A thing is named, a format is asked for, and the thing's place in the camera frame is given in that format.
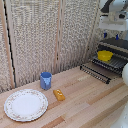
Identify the orange rectangular block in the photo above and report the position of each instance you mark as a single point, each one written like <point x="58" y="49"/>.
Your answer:
<point x="59" y="95"/>

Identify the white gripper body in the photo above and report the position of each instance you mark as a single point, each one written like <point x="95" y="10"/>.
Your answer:
<point x="113" y="23"/>

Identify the white plate with patterned rim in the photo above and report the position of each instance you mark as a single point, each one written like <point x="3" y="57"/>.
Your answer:
<point x="26" y="105"/>

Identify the ribbed metal oven tray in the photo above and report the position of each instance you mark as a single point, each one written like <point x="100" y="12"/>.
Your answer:
<point x="113" y="64"/>

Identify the yellow bowl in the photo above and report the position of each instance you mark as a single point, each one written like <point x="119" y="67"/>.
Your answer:
<point x="105" y="55"/>

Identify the open oven door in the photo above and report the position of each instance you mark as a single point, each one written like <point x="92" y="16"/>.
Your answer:
<point x="95" y="73"/>

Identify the blue cup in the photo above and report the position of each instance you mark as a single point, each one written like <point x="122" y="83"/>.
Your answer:
<point x="45" y="81"/>

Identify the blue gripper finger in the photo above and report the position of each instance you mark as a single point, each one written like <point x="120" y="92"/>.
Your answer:
<point x="105" y="34"/>
<point x="117" y="36"/>

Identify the woven beige folding screen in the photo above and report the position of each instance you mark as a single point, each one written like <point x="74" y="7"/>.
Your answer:
<point x="33" y="40"/>

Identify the silver toaster oven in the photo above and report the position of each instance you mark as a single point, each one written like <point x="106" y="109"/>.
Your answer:
<point x="115" y="45"/>

